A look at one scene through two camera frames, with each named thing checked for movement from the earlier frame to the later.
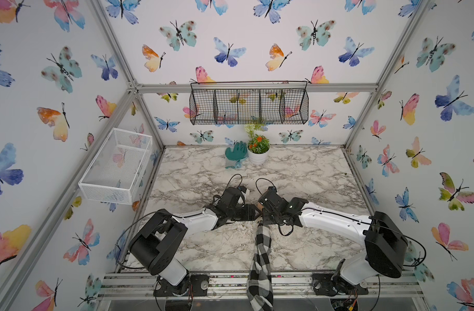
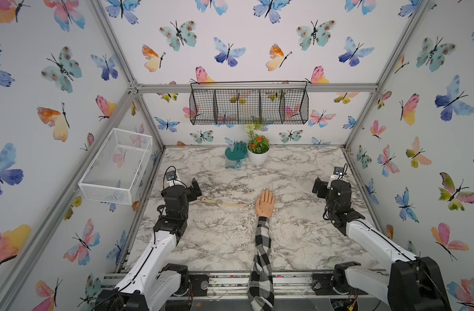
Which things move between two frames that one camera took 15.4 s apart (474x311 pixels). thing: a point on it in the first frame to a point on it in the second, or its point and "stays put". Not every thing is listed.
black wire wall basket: x=248 y=102 stays put
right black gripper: x=264 y=218 to x=324 y=188
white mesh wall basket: x=116 y=170 stays put
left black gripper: x=248 y=213 to x=196 y=191
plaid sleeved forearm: x=259 y=278 stays put
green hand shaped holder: x=239 y=153 stays put
